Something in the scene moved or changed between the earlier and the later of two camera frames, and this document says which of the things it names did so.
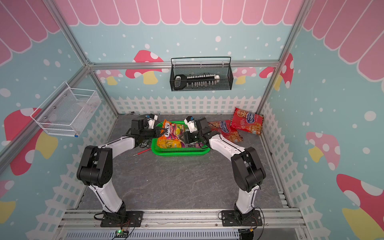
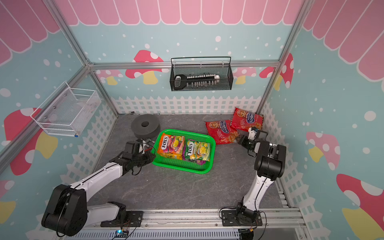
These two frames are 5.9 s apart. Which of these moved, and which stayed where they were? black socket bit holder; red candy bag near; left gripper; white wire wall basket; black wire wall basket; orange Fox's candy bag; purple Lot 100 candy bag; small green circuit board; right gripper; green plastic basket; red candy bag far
Moved: purple Lot 100 candy bag; left gripper; right gripper; orange Fox's candy bag; green plastic basket
Stayed: red candy bag near; small green circuit board; black wire wall basket; white wire wall basket; black socket bit holder; red candy bag far
